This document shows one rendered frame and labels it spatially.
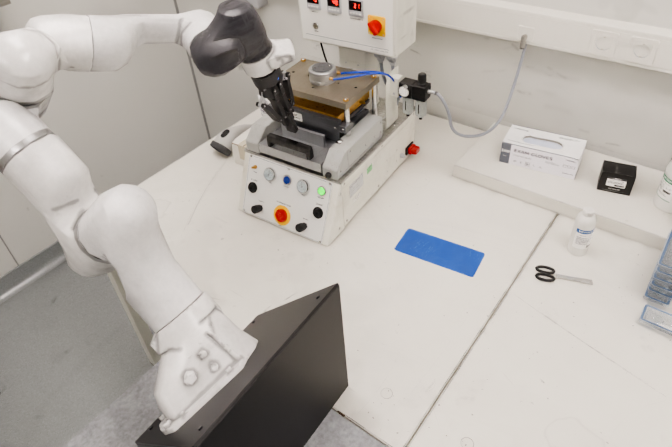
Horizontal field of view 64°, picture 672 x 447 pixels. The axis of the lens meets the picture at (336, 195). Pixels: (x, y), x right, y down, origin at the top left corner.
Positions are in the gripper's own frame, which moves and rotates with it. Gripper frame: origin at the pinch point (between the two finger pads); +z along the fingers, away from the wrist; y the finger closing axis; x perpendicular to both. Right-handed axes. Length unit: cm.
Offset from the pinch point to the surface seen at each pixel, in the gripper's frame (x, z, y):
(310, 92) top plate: 1.0, -1.3, -10.4
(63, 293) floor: -119, 88, 70
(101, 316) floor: -93, 89, 69
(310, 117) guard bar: 1.8, 4.2, -6.1
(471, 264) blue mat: 54, 31, 6
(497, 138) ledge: 40, 45, -46
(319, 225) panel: 13.1, 21.8, 16.1
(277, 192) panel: -2.9, 18.3, 13.0
